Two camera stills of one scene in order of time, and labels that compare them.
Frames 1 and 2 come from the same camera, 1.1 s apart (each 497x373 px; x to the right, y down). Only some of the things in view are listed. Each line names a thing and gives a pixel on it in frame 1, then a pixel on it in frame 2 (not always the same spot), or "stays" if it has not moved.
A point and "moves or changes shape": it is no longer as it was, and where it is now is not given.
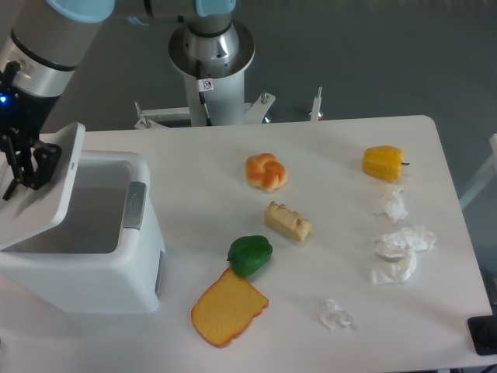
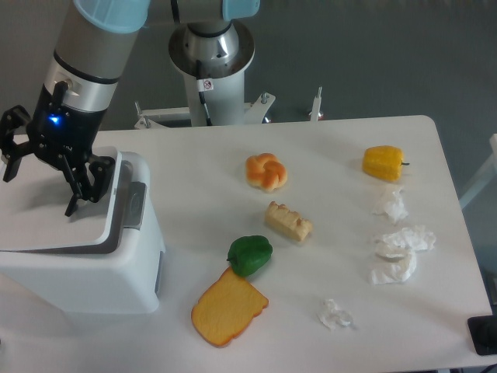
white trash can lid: (29, 212) moves or changes shape
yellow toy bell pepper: (384, 162) stays
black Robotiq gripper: (22, 116) → (60, 131)
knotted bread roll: (265, 171) stays
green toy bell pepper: (247, 254) stays
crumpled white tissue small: (331, 316) stays
